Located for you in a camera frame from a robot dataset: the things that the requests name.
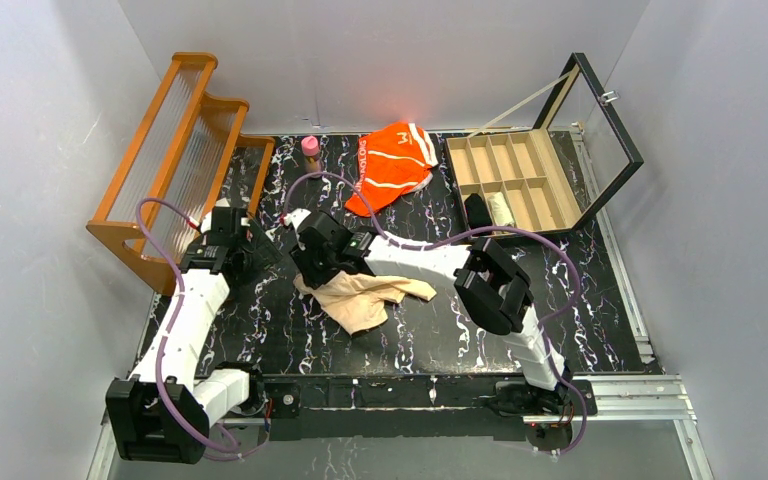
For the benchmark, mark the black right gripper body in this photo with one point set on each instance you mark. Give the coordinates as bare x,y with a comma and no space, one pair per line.
311,263

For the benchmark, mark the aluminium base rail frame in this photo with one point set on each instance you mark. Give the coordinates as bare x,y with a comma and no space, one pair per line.
428,368

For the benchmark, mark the pink capped bottle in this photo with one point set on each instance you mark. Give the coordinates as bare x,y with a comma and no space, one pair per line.
311,149

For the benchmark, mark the black compartment storage box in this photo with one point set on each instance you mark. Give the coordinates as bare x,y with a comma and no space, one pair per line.
559,170

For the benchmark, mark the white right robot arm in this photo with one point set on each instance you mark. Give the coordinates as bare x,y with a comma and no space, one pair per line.
495,293

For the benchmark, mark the rolled black underwear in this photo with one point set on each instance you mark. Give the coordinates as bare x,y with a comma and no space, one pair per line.
477,212

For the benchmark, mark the orange wooden shelf rack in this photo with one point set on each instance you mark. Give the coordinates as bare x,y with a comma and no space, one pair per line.
173,170

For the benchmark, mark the orange boxer underwear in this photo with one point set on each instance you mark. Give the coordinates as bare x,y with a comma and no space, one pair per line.
394,161

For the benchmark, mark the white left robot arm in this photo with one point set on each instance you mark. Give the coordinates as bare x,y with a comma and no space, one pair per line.
162,412

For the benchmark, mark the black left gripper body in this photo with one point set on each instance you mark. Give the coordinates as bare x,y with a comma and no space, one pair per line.
255,248

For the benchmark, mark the rolled cream underwear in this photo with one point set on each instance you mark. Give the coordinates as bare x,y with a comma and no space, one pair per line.
499,209

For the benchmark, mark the beige boxer underwear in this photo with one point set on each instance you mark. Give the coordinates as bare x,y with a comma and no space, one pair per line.
357,302

